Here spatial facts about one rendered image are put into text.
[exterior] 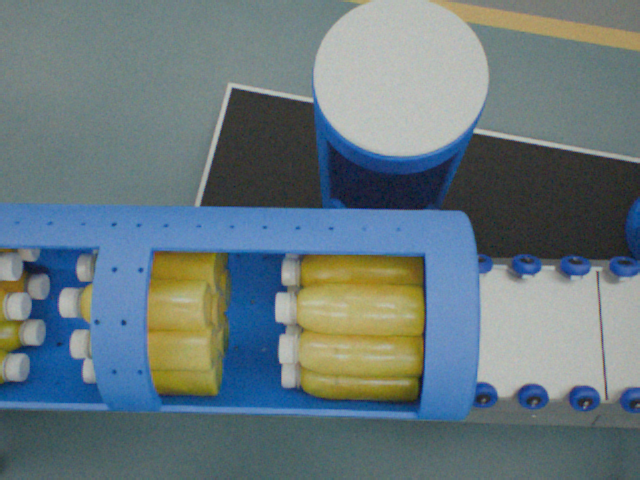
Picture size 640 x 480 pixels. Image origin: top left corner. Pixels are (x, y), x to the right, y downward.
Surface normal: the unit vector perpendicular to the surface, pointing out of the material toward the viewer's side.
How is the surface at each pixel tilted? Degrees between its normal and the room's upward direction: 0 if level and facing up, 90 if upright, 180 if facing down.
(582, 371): 0
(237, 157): 0
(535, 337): 0
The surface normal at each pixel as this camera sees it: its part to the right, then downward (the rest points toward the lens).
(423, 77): -0.04, -0.25
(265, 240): -0.02, -0.70
